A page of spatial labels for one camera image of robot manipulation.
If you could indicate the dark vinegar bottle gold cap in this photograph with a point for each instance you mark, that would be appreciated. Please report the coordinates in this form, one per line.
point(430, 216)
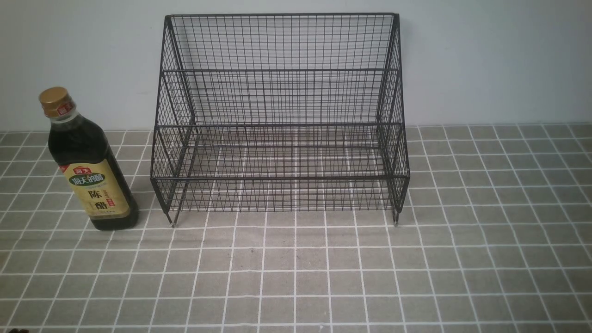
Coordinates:
point(82, 152)

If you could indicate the black wire mesh rack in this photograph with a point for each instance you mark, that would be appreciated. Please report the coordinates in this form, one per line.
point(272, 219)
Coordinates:
point(280, 112)

